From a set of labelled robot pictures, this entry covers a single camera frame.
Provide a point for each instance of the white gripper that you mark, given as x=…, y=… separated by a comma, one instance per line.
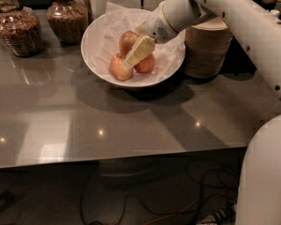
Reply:
x=159, y=24

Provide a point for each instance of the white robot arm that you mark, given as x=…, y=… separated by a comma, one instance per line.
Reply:
x=258, y=32

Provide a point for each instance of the top red-yellow apple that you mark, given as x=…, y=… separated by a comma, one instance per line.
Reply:
x=126, y=42

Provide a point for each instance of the right red apple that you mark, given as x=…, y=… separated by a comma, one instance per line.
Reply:
x=146, y=65

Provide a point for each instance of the red apple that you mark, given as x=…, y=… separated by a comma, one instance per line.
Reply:
x=146, y=65
x=118, y=69

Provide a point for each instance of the white ceramic bowl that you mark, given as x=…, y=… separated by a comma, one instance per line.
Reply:
x=93, y=52

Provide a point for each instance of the front left red apple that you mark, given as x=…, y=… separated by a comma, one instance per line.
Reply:
x=118, y=69

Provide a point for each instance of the white paper liner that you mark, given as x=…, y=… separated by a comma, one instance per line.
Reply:
x=109, y=35

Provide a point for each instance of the front stack of paper bowls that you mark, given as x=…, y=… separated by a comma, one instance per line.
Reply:
x=206, y=46

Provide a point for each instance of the middle glass granola jar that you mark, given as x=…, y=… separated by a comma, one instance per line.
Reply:
x=68, y=20

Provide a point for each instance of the glass granola jar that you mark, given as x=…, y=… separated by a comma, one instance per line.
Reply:
x=68, y=20
x=20, y=30

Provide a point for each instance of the left glass granola jar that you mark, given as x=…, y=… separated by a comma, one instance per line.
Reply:
x=20, y=30

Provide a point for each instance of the dark bottle with cork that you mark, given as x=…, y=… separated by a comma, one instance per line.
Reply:
x=268, y=4

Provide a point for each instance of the power strip on floor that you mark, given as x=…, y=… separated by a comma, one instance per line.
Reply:
x=219, y=216

